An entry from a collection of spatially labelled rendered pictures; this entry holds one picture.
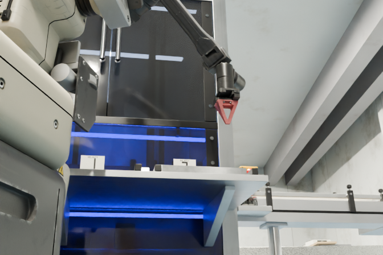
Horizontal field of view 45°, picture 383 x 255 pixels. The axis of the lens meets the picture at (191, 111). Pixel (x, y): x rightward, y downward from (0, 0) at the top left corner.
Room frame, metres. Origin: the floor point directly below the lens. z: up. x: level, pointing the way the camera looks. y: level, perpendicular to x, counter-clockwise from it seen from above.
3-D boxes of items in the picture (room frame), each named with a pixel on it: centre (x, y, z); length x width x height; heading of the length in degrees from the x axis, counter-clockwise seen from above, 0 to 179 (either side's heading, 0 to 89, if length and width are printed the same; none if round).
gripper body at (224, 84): (1.34, -0.11, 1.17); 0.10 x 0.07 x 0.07; 10
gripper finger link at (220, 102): (1.35, -0.11, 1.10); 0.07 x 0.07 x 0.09; 10
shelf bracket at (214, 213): (1.53, -0.08, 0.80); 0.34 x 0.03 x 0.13; 10
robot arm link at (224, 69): (1.34, -0.11, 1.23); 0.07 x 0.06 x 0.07; 148
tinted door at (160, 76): (1.68, 0.11, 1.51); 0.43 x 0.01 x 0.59; 100
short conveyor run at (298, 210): (1.94, -0.47, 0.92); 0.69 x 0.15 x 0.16; 100
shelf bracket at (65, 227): (1.43, 0.41, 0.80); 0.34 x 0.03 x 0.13; 10
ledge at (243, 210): (1.79, -0.22, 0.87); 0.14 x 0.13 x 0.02; 10
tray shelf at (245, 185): (1.49, 0.17, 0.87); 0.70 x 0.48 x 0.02; 100
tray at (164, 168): (1.50, 0.00, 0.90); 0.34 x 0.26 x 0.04; 11
